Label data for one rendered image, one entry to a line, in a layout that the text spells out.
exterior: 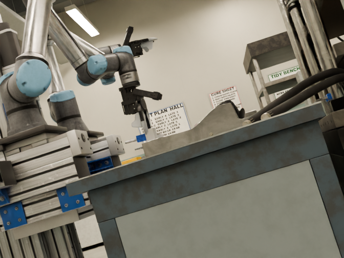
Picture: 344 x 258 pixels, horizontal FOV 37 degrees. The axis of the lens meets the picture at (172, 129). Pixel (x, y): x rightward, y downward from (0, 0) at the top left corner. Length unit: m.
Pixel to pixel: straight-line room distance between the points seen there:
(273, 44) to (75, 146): 5.09
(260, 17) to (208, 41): 1.04
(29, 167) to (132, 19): 8.05
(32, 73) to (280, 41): 5.17
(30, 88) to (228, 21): 8.01
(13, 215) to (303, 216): 1.10
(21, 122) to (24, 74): 0.19
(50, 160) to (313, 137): 0.96
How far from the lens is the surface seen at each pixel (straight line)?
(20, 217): 1.99
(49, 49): 2.65
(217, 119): 1.95
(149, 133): 2.05
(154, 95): 2.05
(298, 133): 1.33
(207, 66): 9.49
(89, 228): 8.82
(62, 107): 2.42
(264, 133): 1.31
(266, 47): 6.71
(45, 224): 2.06
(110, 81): 2.64
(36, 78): 1.85
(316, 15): 2.11
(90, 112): 9.68
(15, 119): 1.95
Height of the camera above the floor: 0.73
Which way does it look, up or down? 5 degrees up
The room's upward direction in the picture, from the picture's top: 17 degrees counter-clockwise
